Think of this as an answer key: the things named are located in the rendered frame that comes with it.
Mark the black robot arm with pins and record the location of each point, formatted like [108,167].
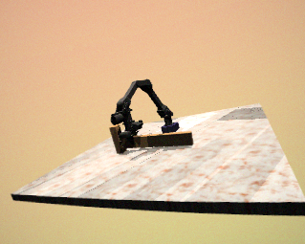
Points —
[123,114]

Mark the wooden plank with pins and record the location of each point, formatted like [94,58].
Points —
[158,140]

